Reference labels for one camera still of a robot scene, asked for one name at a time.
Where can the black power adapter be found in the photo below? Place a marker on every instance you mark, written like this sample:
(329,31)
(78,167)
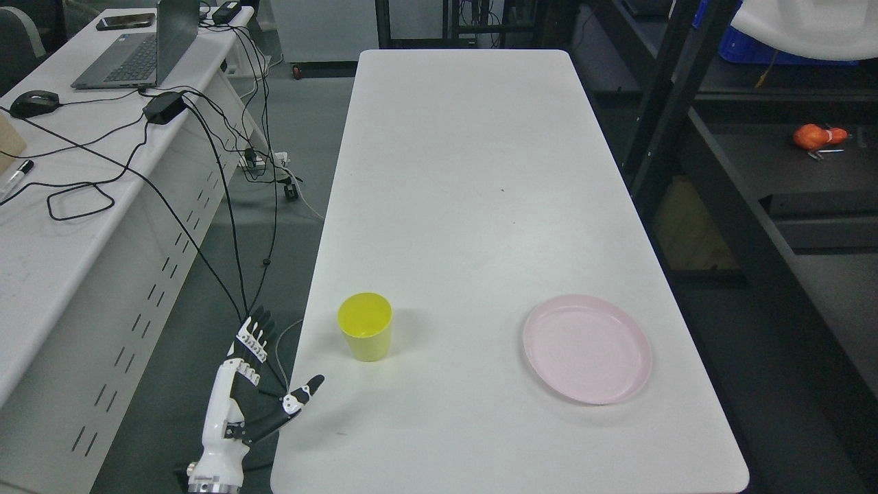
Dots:
(163,108)

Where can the black marker pen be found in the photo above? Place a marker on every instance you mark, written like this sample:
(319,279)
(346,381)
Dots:
(15,179)

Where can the grey laptop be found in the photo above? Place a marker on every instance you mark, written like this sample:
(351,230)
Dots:
(144,60)

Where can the black computer mouse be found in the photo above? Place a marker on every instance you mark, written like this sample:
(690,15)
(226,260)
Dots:
(34,103)

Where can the cardboard box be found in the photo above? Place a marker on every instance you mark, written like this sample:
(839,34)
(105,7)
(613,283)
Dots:
(11,144)

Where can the white power strip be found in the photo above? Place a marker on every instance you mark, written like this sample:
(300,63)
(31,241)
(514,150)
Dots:
(258,167)

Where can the white side desk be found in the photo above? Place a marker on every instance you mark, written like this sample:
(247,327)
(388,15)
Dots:
(95,249)

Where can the white table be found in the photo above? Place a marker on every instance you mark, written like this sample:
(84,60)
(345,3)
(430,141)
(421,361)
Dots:
(471,186)

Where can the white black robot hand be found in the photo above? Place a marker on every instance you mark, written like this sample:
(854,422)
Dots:
(232,425)

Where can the orange toy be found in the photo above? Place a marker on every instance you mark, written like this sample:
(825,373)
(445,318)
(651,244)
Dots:
(812,137)

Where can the black smartphone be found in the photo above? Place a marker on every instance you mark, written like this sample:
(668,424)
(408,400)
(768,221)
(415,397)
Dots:
(128,21)

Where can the yellow plastic cup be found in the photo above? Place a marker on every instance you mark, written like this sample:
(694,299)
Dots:
(365,320)

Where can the black metal shelf rack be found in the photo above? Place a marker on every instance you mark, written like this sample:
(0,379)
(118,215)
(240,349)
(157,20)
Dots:
(789,335)

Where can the pink plastic plate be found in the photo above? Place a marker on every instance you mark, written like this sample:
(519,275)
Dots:
(587,349)

